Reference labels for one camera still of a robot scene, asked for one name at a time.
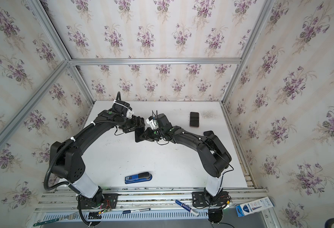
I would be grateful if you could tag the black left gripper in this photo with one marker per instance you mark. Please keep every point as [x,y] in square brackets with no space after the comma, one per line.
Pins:
[136,123]

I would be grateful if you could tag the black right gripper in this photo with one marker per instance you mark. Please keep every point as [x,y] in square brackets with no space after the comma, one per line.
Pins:
[151,133]

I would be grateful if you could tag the black phone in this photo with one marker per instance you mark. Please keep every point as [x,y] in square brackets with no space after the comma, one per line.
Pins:
[139,134]

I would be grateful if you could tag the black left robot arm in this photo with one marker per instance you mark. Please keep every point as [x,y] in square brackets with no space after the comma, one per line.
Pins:
[66,165]

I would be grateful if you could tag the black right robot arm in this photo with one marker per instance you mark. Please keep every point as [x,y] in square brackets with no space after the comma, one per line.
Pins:
[213,155]

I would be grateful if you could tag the dark phone at right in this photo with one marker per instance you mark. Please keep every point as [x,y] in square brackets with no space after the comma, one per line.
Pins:
[194,119]

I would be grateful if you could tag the blue black stapler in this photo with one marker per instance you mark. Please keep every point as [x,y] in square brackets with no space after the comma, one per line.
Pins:
[136,178]

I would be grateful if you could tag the blue marker pen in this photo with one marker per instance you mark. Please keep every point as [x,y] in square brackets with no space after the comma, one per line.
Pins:
[187,208]

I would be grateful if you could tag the black thin pen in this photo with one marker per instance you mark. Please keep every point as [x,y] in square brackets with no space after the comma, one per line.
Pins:
[134,211]

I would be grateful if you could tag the black round connector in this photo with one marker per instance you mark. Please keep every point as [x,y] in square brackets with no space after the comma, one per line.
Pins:
[215,216]

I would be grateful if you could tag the blue white cardboard box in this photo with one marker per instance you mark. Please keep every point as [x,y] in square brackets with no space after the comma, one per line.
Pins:
[254,206]

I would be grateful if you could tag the green metal ruler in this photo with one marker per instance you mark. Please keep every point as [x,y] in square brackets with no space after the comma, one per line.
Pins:
[45,222]

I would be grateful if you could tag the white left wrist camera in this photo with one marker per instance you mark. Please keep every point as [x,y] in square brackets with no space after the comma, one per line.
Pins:
[129,114]

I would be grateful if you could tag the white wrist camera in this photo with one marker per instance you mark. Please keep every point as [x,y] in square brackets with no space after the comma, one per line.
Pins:
[129,114]
[152,122]

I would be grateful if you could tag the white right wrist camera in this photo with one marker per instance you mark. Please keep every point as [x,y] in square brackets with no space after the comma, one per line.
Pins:
[152,122]

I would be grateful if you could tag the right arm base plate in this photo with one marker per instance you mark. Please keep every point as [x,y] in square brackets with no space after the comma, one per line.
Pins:
[204,199]

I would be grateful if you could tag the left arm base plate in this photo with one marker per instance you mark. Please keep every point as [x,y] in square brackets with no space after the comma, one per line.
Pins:
[98,202]

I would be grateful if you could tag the aluminium rail base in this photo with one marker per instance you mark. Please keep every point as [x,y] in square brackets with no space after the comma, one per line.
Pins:
[64,200]

